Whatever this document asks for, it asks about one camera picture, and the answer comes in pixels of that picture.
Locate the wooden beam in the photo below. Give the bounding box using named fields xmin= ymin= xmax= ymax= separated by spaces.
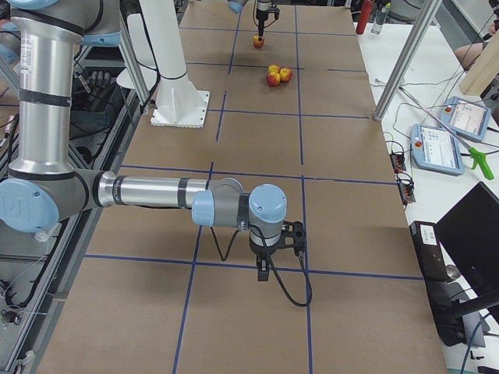
xmin=455 ymin=20 xmax=498 ymax=96

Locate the black orange connector box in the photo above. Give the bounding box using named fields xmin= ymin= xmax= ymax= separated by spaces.
xmin=389 ymin=153 xmax=406 ymax=173
xmin=397 ymin=179 xmax=416 ymax=206

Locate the red yellow apple front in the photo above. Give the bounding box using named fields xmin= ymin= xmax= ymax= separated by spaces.
xmin=266 ymin=72 xmax=281 ymax=87

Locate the black braided camera cable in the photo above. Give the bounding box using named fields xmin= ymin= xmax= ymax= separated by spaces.
xmin=210 ymin=224 xmax=313 ymax=308

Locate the near teach pendant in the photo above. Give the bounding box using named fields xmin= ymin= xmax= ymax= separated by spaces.
xmin=410 ymin=124 xmax=464 ymax=175

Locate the lower black orange connector box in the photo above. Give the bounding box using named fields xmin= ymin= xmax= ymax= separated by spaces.
xmin=397 ymin=179 xmax=416 ymax=206

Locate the upper black orange connector box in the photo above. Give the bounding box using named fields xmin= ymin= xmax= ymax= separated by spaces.
xmin=389 ymin=153 xmax=406 ymax=173

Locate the black monitor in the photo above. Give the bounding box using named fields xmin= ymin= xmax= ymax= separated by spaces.
xmin=435 ymin=182 xmax=498 ymax=295

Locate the black computer box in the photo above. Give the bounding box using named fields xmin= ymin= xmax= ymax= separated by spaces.
xmin=409 ymin=221 xmax=486 ymax=348

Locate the green handled reacher stick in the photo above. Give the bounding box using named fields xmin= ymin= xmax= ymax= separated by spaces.
xmin=398 ymin=86 xmax=494 ymax=180

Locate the red yellow apple back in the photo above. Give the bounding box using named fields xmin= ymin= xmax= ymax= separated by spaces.
xmin=267 ymin=64 xmax=281 ymax=74

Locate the red yellow apple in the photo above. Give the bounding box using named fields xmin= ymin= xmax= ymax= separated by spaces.
xmin=279 ymin=67 xmax=293 ymax=83
xmin=266 ymin=72 xmax=281 ymax=87
xmin=267 ymin=64 xmax=281 ymax=74

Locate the teach pendant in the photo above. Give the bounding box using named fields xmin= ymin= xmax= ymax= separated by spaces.
xmin=410 ymin=124 xmax=464 ymax=175
xmin=440 ymin=96 xmax=491 ymax=142

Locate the red yellow apple left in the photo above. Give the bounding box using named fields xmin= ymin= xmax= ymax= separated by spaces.
xmin=279 ymin=67 xmax=293 ymax=83

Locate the clear water bottle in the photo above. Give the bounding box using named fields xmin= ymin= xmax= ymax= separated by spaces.
xmin=371 ymin=0 xmax=391 ymax=34

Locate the far teach pendant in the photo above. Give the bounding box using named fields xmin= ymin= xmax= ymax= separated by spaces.
xmin=440 ymin=96 xmax=491 ymax=142

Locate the white robot column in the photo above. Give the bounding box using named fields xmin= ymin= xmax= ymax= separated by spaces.
xmin=140 ymin=0 xmax=187 ymax=80

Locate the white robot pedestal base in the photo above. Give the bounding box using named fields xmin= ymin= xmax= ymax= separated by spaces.
xmin=150 ymin=79 xmax=211 ymax=129

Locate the aluminium frame post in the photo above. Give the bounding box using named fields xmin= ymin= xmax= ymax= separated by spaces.
xmin=373 ymin=0 xmax=442 ymax=122

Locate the red yellow apple alone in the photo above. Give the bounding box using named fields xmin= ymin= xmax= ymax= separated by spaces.
xmin=253 ymin=34 xmax=265 ymax=49

